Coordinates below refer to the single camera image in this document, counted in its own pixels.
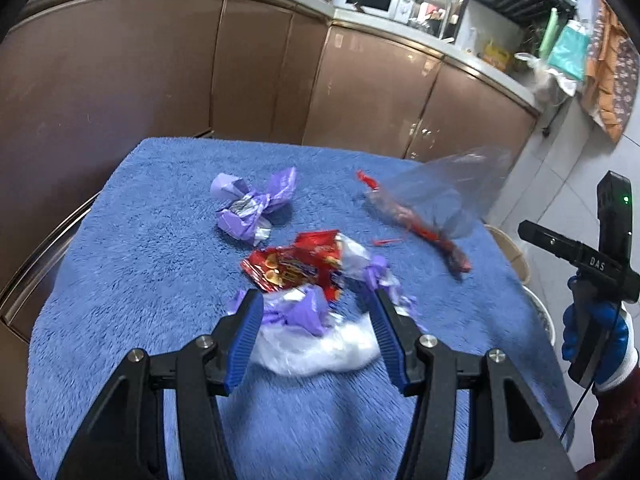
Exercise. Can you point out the red snack packet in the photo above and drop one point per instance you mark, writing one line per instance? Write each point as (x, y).
(290, 270)

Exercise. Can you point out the translucent plastic bag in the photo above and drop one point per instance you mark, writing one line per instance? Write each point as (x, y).
(550, 80)

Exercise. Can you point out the brown kitchen cabinet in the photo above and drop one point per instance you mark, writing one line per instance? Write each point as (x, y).
(150, 70)

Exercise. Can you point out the floral brown cloth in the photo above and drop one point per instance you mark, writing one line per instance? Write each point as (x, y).
(615, 90)

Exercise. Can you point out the blue fluffy towel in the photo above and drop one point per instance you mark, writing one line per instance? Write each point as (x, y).
(150, 260)

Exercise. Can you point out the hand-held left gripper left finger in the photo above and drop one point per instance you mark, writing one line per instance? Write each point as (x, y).
(245, 340)

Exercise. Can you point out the small red scrap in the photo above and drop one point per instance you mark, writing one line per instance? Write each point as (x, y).
(385, 242)

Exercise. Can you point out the chrome faucet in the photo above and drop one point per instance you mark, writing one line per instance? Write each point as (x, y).
(446, 10)

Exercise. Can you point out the person's right forearm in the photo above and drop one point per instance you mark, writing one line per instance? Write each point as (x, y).
(615, 425)

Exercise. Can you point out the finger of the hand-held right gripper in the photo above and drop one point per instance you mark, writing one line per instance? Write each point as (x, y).
(547, 239)

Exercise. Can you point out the white-rimmed trash can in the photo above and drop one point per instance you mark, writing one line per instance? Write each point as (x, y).
(545, 315)

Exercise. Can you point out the clear plastic bag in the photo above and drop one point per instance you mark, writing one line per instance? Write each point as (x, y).
(450, 185)

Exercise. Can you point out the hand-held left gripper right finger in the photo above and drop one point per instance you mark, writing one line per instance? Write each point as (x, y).
(392, 340)

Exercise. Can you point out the person's right hand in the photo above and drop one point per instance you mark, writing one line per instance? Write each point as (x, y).
(617, 340)

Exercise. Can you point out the beige wastebasket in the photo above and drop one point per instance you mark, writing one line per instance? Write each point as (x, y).
(517, 260)

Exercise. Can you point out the purple foil wrapper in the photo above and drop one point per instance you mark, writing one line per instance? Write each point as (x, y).
(377, 267)
(305, 310)
(235, 220)

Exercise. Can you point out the teal bag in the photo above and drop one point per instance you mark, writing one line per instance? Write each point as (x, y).
(570, 52)

